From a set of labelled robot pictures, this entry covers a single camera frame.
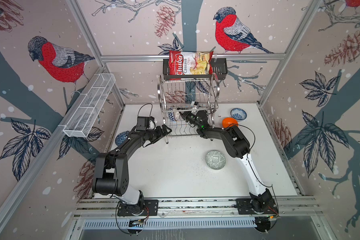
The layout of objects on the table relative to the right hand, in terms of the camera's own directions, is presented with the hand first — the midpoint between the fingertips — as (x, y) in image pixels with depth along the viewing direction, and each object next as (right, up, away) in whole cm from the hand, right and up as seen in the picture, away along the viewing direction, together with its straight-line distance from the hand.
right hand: (174, 112), depth 96 cm
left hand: (-4, -13, -8) cm, 15 cm away
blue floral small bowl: (+48, -1, +15) cm, 50 cm away
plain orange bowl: (+38, -7, +8) cm, 39 cm away
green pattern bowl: (+26, -30, -7) cm, 40 cm away
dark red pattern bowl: (+1, -2, +1) cm, 3 cm away
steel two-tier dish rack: (+20, +16, +21) cm, 33 cm away
